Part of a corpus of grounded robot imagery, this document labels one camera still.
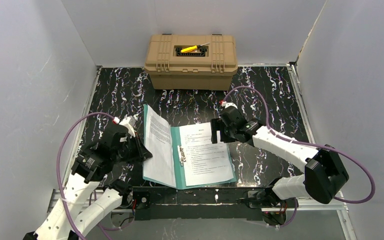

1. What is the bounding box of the yellow handled screwdriver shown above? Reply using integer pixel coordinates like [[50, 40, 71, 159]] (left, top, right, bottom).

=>
[[180, 42, 210, 54]]

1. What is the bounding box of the aluminium frame rail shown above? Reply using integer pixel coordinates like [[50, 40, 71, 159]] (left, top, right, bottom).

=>
[[47, 187, 347, 213]]

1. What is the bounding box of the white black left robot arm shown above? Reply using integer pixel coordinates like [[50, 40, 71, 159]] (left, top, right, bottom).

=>
[[24, 116, 153, 240]]

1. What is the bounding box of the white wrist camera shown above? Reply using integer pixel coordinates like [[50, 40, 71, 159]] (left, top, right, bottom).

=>
[[112, 116, 136, 137], [220, 101, 238, 109]]

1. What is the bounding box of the printed white paper sheet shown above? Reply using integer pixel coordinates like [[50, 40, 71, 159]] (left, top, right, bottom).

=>
[[143, 104, 177, 188]]

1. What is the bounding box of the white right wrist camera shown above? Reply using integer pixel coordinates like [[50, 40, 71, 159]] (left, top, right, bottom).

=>
[[220, 101, 238, 109]]

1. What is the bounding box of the teal paper folder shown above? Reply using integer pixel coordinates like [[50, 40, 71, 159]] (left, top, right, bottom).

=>
[[142, 103, 238, 191]]

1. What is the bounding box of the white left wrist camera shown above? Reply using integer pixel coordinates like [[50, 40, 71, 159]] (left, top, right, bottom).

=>
[[112, 116, 136, 137]]

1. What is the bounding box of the tan plastic toolbox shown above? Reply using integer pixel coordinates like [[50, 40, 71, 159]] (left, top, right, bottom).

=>
[[144, 34, 238, 91]]

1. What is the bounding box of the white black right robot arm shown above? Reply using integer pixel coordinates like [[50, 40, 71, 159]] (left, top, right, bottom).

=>
[[210, 103, 349, 206]]

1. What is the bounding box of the metal folder clip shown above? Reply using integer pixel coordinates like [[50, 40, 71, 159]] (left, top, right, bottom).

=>
[[177, 145, 187, 166]]

